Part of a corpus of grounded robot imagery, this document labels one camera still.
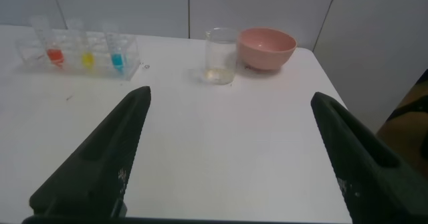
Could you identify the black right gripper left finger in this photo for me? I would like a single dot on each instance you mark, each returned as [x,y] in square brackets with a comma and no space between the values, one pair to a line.
[97,170]

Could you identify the test tube with blue pigment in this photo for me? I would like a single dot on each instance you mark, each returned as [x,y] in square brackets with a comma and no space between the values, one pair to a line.
[117,59]

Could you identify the clear glass beaker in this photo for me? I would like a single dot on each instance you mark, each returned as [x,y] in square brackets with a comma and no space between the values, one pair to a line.
[220,57]

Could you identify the clear acrylic test tube rack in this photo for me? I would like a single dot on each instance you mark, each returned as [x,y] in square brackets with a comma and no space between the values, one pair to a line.
[100,68]

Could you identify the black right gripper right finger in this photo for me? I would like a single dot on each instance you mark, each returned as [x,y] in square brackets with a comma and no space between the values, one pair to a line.
[371,170]

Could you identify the test tube with red pigment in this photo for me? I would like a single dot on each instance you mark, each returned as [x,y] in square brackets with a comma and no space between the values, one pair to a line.
[55,55]

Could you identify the test tube with yellow pigment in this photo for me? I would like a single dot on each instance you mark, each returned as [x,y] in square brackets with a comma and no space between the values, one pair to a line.
[88,59]

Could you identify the pink bowl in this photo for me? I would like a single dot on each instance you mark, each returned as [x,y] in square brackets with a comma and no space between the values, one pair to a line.
[267,55]

